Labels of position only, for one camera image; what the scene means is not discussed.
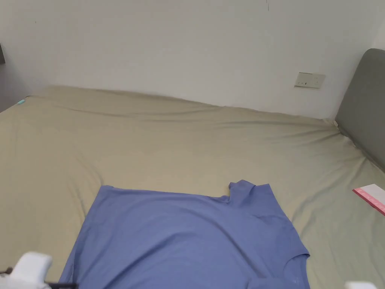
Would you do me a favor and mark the grey padded headboard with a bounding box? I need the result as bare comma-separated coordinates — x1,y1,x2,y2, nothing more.
335,48,385,172

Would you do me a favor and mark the blue shirt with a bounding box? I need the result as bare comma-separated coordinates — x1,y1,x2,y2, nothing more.
59,179,311,289

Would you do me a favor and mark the wall socket plate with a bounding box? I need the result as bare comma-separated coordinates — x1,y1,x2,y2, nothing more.
294,72,326,89

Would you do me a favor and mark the white and pink card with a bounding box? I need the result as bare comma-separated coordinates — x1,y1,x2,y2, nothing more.
352,184,385,216

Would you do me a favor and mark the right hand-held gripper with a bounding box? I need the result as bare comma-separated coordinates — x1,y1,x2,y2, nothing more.
344,281,375,289

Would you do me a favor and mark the bed with beige sheet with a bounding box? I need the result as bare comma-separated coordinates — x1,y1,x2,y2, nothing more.
0,85,385,289

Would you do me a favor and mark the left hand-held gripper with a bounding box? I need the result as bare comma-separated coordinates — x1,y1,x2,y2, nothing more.
0,251,79,289

